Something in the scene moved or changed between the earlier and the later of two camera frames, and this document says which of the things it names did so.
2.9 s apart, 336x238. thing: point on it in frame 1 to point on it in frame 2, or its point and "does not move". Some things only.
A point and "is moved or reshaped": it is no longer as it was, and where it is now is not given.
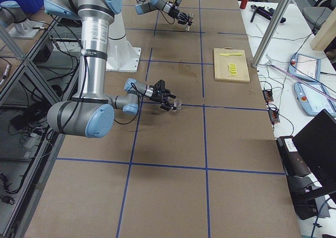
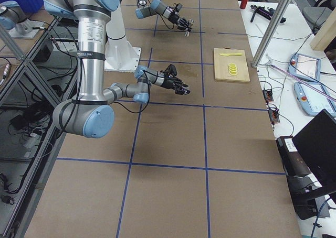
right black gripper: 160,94 to 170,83
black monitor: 316,144 does not move
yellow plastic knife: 227,54 does not move
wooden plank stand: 325,34 does not move
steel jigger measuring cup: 191,15 is moved or reshaped
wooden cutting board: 221,69 does not move
